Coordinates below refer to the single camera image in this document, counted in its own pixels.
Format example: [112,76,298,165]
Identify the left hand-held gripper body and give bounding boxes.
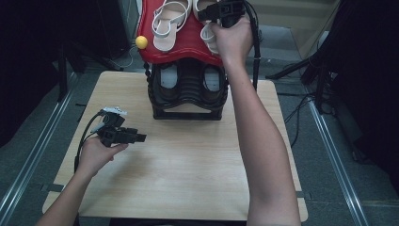
[97,106,130,148]

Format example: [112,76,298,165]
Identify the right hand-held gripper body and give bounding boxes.
[219,0,247,28]

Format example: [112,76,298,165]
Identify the white slingback heeled shoe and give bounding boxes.
[191,0,223,55]
[152,0,193,53]

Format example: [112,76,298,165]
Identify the red and black shoe rack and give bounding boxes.
[136,0,244,121]

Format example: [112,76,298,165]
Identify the person's left hand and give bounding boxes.
[76,137,130,179]

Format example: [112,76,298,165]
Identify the person's right hand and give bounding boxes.
[210,17,254,65]

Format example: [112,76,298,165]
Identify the black metal stand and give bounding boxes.
[56,43,88,103]

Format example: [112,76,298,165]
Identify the black tape strip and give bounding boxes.
[40,184,66,193]
[295,190,313,201]

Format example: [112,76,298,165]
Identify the black tripod stand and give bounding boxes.
[264,46,335,115]

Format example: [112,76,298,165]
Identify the black curtain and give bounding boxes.
[313,0,399,192]
[0,0,130,147]

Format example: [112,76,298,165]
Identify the white floor cable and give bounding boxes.
[109,45,139,71]

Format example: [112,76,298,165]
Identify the metal floor rail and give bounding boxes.
[309,100,370,226]
[0,72,79,220]

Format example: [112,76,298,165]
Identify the black floor cables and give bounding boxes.
[277,92,314,149]

